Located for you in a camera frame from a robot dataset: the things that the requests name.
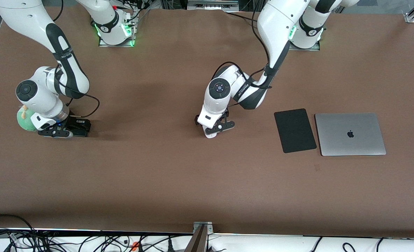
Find black phone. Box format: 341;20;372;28
71;122;91;137

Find black mouse pad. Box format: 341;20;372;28
274;108;317;154

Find green dinosaur plush toy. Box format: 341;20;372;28
16;105;40;133

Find grey metal box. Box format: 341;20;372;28
187;0;240;9

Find grey closed laptop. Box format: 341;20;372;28
314;112;387;156

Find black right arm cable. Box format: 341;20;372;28
55;65;101;118

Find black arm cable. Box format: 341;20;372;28
212;0;274;89
55;65;101;118

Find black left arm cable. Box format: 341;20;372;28
212;0;274;89

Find black cable on table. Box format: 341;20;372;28
224;10;260;23

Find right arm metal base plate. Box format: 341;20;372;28
98;10;137;47

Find thick black looped cable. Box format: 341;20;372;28
0;214;38;252

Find metal table edge bracket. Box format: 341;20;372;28
184;221;214;252

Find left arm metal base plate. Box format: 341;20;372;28
288;35;321;51

